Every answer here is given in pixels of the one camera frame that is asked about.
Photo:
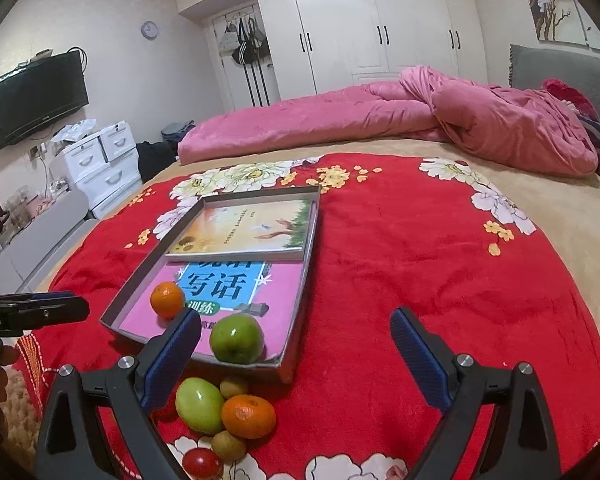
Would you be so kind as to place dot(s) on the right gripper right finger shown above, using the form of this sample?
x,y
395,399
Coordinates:
x,y
520,442

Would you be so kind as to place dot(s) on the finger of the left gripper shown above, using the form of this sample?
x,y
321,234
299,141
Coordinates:
x,y
19,313
51,294

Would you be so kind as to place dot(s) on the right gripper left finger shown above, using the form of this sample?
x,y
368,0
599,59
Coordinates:
x,y
73,442

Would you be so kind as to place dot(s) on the orange mandarin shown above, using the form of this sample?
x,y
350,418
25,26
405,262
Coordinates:
x,y
248,417
167,300

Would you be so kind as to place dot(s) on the red cherry tomato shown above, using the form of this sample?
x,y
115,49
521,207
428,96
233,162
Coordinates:
x,y
202,464
166,414

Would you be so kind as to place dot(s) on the green apple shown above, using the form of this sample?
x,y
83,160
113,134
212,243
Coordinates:
x,y
199,405
237,339

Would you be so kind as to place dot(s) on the small brown longan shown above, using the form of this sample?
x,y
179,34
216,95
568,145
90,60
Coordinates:
x,y
228,448
233,386

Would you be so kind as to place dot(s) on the white drawer cabinet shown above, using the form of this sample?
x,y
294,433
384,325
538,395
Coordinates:
x,y
103,166

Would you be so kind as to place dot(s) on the black bag on floor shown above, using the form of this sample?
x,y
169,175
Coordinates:
x,y
153,158

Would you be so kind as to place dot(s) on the pink Chinese workbook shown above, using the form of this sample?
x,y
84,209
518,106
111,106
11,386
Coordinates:
x,y
269,292

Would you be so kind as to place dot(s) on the grey shallow cardboard tray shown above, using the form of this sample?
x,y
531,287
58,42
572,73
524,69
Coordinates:
x,y
281,368

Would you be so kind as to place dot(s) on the red floral blanket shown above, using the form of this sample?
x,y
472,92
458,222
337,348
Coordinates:
x,y
427,233

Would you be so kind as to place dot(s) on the yellow landscape cover book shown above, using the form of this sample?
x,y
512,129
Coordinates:
x,y
255,231

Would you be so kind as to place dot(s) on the beige bed sheet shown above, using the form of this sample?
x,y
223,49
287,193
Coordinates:
x,y
566,210

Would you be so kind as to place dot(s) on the hanging bags on door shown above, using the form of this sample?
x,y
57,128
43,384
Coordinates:
x,y
246,45

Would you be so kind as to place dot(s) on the pink rumpled duvet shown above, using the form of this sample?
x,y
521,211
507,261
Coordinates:
x,y
528,130

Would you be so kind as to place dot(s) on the red pillow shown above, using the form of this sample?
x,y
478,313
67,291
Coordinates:
x,y
572,97

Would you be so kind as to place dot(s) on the grey padded headboard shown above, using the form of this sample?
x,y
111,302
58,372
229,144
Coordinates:
x,y
530,67

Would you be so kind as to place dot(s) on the white wardrobe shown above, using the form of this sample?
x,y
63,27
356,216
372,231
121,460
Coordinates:
x,y
322,45

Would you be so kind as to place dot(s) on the black wall television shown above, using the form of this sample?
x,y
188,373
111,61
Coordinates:
x,y
40,93

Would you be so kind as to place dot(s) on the round wall clock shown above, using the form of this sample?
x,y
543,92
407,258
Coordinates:
x,y
149,30

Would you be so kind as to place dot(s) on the tree wall painting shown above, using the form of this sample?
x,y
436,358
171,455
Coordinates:
x,y
564,22

